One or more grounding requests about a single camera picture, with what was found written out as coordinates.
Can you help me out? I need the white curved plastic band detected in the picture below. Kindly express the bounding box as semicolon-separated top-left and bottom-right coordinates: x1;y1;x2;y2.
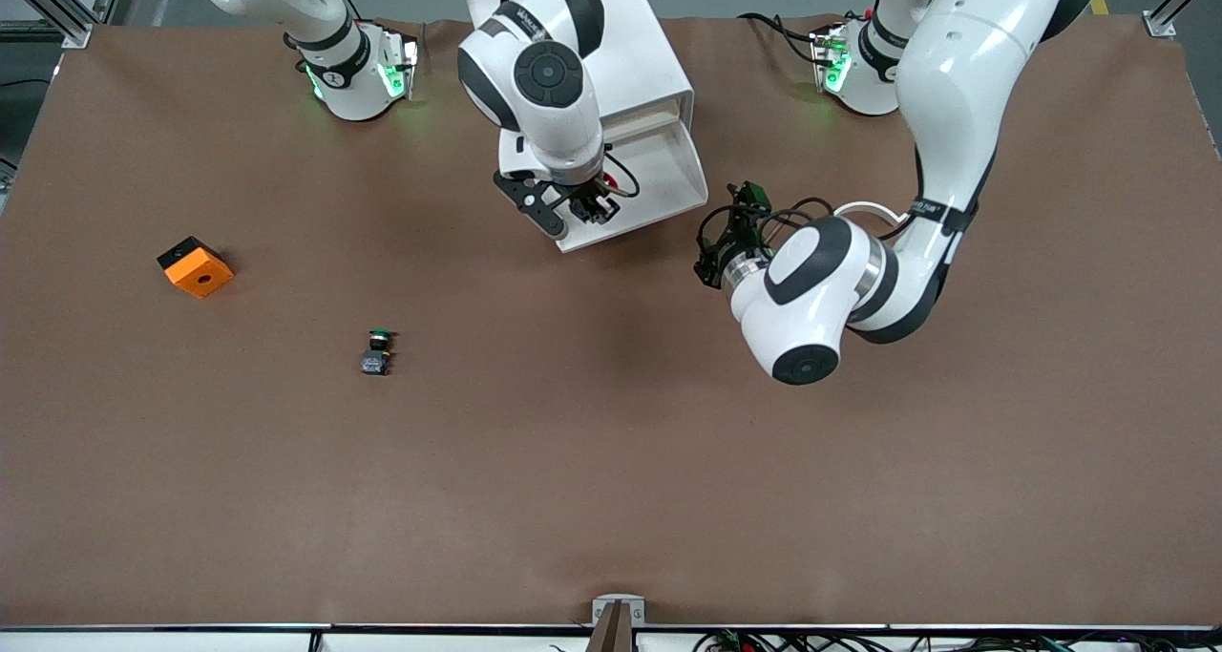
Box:
835;200;904;229

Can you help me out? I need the brown table cover sheet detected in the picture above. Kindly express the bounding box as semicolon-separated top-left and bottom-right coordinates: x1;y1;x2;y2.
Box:
0;14;1222;629

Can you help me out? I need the orange and black box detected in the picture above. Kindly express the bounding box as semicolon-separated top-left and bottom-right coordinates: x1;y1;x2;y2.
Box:
157;236;235;299

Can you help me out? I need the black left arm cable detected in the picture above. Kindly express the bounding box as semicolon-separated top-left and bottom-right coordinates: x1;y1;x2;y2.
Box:
700;197;836;252

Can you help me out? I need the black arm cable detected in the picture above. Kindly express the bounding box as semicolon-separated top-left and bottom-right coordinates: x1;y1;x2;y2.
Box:
700;197;836;252
603;152;643;200

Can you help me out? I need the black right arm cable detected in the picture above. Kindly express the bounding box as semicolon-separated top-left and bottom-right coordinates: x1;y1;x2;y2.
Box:
603;152;643;200

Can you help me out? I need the black base cable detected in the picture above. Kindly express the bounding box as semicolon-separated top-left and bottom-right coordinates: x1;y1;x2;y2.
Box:
737;11;824;69

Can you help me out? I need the green push button switch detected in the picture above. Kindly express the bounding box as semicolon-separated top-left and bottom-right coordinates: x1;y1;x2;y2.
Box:
360;327;398;378

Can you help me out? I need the metal table edge bracket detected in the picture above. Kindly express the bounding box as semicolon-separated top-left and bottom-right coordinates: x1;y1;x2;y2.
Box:
587;595;647;652

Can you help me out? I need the cable bundle under table edge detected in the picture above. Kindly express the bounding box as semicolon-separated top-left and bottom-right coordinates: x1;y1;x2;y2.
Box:
692;630;1222;652

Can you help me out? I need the aluminium frame post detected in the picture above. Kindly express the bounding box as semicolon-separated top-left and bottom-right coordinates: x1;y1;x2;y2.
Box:
1143;0;1222;40
0;0;96;49

